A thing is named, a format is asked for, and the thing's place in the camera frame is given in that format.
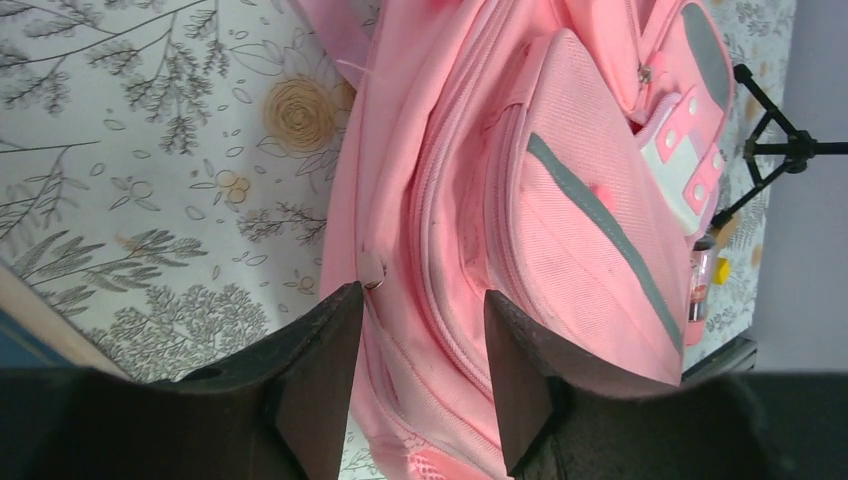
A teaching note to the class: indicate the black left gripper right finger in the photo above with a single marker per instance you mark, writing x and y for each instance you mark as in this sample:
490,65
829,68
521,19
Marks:
564,413

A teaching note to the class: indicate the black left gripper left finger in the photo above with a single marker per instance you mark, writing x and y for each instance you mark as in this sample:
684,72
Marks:
276,409

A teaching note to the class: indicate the pink student backpack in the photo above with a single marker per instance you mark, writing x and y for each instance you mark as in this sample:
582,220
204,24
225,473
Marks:
564,153

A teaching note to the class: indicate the yellow cube near tripod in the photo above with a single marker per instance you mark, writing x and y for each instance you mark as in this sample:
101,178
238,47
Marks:
721,271

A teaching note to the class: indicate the blue Nineteen Eighty-Four book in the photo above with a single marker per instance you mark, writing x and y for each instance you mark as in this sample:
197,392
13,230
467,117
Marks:
35,335

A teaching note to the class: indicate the floral patterned table mat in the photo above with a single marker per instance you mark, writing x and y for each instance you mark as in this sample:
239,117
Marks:
165,168

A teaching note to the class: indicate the black microphone tripod stand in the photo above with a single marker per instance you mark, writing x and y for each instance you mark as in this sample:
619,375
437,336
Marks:
798,149

